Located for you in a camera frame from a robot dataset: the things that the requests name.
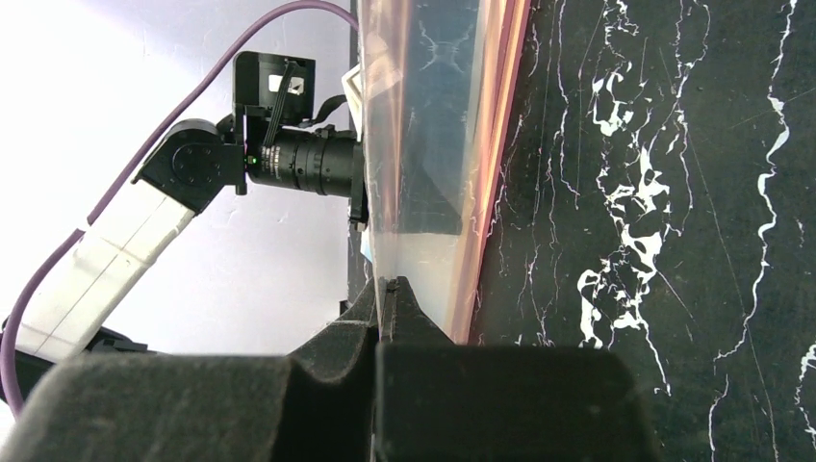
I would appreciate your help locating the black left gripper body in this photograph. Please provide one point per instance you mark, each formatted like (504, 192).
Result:
(288, 141)

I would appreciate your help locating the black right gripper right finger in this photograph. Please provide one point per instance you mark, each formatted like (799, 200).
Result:
(439, 401)

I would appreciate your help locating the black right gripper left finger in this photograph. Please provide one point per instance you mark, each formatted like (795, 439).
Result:
(313, 404)

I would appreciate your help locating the clear acrylic sheet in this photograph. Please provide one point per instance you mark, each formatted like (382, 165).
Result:
(417, 63)

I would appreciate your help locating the pink wooden picture frame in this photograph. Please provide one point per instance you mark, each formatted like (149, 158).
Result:
(500, 34)

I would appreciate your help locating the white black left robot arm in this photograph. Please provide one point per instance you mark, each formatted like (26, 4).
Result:
(62, 309)

